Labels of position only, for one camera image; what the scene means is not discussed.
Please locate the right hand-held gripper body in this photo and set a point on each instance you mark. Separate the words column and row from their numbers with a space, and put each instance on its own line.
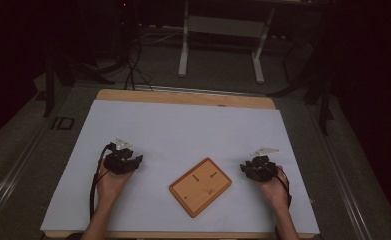
column 263, row 170

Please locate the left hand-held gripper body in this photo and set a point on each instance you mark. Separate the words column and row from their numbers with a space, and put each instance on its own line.
column 119, row 161

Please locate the wooden board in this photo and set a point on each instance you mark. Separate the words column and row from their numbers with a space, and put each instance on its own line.
column 196, row 195

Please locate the person's right hand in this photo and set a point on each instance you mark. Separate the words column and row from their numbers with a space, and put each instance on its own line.
column 278, row 193

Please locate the person's left hand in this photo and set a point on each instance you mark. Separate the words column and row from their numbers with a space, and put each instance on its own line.
column 109, row 188

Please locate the dark screw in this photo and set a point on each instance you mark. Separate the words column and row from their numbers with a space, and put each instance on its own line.
column 213, row 174
column 195, row 177

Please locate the white table mat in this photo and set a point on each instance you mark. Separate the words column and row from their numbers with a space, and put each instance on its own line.
column 183, row 133

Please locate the dark floor socket box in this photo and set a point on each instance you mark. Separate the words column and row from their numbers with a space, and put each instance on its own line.
column 63, row 123

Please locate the wooden table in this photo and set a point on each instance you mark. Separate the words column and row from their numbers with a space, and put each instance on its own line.
column 183, row 98

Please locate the dark metal stand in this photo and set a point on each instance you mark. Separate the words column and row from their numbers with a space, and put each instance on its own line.
column 323, row 100
column 49, row 86

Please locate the white metal desk frame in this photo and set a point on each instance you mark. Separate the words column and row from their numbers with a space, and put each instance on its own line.
column 183, row 50

